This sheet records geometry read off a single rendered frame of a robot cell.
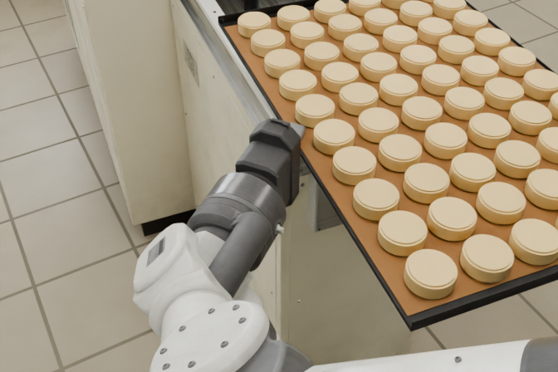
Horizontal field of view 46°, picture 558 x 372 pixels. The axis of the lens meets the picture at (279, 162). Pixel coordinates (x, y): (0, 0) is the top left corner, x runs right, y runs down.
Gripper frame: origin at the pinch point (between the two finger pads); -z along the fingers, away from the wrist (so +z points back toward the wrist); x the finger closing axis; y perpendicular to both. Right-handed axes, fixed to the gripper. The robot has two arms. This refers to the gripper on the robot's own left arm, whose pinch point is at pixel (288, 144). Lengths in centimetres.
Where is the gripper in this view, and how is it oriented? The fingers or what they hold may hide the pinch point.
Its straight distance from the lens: 80.9
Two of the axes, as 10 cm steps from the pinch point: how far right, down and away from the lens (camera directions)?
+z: -4.0, 6.1, -6.8
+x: 0.0, -7.4, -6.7
